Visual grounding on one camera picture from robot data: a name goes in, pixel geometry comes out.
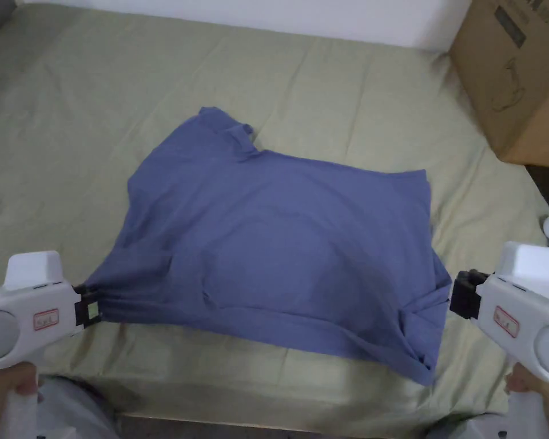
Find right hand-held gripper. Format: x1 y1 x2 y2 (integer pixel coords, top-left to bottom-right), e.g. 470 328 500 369
449 242 549 439

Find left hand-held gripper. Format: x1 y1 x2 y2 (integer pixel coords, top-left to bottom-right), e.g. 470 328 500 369
0 250 103 439

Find dark blue shirt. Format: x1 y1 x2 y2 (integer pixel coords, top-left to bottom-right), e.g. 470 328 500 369
83 106 453 388

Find person's right hand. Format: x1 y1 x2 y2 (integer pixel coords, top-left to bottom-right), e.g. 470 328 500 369
505 363 549 409

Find person's left hand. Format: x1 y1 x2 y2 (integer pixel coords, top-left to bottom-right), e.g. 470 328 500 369
0 360 40 439

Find person's legs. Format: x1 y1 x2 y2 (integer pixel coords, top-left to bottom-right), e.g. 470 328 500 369
35 388 513 439

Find bed with pale green sheet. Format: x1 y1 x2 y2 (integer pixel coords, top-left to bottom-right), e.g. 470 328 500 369
0 4 549 420

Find brown cardboard carton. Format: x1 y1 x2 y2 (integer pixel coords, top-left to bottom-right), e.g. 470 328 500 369
447 0 549 169

